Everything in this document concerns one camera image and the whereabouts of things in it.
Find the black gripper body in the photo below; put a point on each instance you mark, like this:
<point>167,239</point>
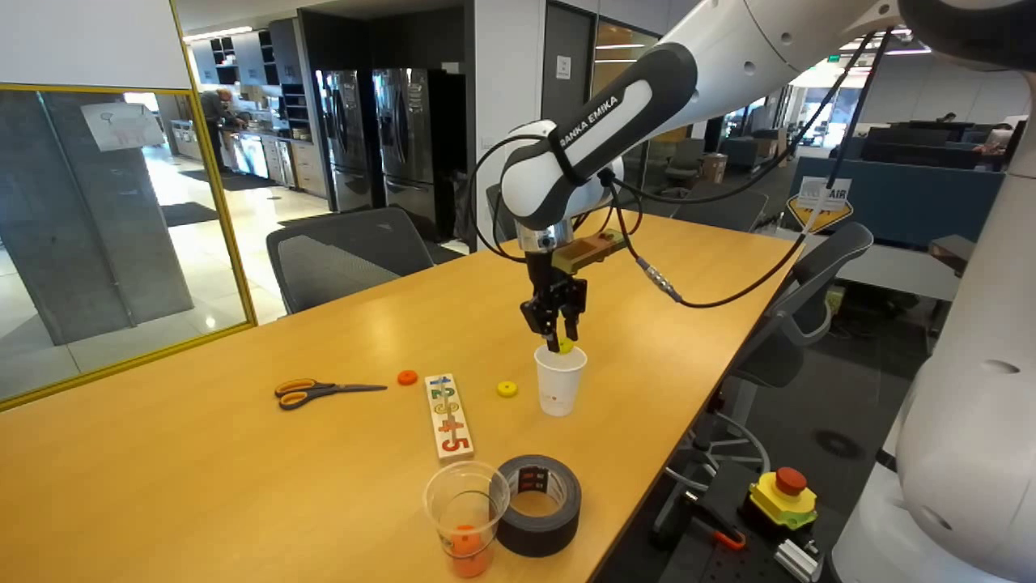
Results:
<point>553,277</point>

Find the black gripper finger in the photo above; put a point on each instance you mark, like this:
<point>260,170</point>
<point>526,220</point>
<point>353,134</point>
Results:
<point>575,313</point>
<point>535,322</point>

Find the yellow round token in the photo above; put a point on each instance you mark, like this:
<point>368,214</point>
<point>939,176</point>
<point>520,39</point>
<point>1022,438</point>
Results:
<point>564,346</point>
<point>507,386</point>

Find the clear plastic cup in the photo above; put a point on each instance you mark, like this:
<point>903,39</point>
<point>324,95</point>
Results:
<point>466,503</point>

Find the white paper cup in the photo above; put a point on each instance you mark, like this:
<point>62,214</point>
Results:
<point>562,390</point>

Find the wooden number peg board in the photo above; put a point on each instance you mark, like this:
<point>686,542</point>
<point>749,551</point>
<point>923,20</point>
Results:
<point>449,414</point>

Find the black glass door fridge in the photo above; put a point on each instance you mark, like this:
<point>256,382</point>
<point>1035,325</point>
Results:
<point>407,141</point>
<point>345,141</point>

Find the white paper notice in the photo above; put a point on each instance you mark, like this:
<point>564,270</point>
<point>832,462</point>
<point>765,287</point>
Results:
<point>562,64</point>

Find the black tape roll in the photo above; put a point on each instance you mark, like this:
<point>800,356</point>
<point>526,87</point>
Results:
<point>546,534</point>

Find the dark office chair with armrest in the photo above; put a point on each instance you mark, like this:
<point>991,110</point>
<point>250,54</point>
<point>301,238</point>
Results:
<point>805,307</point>

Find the small yellow table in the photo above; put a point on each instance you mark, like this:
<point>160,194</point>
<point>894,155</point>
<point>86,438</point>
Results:
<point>818,214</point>

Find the yellow red emergency stop button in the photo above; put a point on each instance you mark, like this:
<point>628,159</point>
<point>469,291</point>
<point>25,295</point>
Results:
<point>786,498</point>

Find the white kitchen counter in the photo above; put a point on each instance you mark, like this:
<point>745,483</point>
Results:
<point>264,155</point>

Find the silver metal box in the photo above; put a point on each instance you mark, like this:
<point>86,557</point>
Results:
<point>796,557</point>

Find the yellow framed glass partition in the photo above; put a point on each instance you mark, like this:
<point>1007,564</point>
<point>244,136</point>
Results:
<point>107,270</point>

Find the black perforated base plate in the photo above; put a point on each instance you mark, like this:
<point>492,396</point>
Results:
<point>673,562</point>

